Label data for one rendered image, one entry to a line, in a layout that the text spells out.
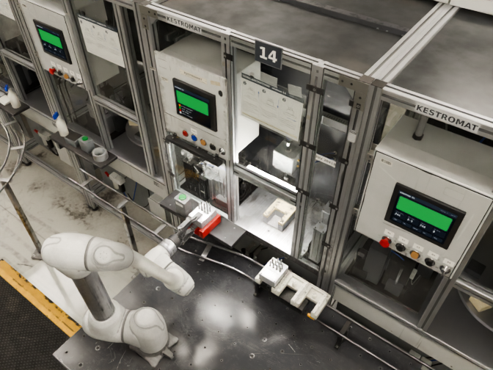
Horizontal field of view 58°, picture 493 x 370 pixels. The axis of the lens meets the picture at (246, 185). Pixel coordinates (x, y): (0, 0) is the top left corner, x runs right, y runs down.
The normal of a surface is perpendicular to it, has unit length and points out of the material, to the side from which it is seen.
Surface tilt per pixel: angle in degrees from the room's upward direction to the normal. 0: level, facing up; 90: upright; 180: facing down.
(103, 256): 36
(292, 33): 0
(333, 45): 0
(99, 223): 0
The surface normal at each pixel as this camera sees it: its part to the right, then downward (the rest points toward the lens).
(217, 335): 0.00, -0.71
